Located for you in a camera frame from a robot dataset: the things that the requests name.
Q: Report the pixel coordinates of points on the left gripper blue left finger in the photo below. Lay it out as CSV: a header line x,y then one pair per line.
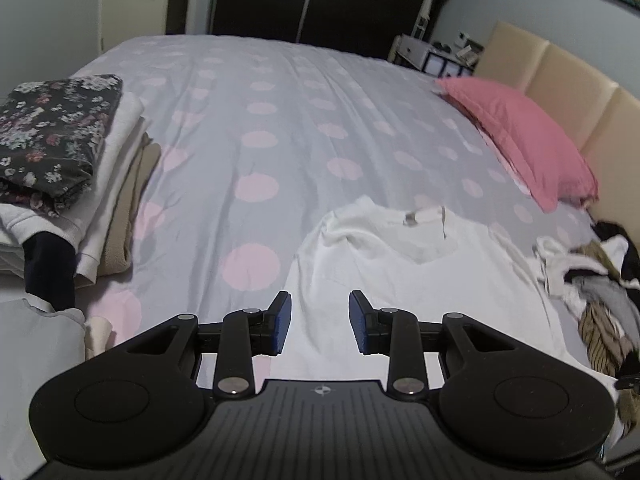
x,y
247,333

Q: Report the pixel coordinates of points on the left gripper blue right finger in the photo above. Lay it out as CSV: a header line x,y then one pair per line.
x,y
392,333

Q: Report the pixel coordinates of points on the white t-shirt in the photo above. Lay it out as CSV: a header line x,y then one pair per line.
x,y
429,262

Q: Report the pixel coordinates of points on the folded white beige clothes stack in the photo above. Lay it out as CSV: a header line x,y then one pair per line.
x,y
85,224

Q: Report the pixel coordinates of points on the cream white garment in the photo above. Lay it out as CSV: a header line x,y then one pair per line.
x,y
555,262

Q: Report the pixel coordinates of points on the grey pink-dotted bed sheet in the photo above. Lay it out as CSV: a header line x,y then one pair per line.
x,y
260,139

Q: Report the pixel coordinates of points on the light grey folded garment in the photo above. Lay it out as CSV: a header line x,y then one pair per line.
x,y
35,346

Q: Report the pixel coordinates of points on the grey and black garment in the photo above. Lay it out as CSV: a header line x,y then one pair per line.
x,y
583,286

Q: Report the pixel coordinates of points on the brown striped garment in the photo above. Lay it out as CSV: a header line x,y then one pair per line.
x,y
609,350

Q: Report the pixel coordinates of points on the pink pillow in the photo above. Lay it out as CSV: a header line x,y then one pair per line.
x,y
534,145

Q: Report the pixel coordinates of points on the black garment by headboard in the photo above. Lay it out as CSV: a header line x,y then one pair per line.
x,y
621,254

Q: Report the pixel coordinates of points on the white bedside table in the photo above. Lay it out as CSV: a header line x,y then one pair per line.
x,y
435,60

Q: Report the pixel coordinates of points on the dark floral folded garment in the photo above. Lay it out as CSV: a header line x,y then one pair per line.
x,y
51,139

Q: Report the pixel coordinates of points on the beige padded headboard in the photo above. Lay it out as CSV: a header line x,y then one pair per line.
x,y
597,114

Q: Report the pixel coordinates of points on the black sliding wardrobe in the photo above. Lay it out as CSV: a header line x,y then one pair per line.
x,y
310,0

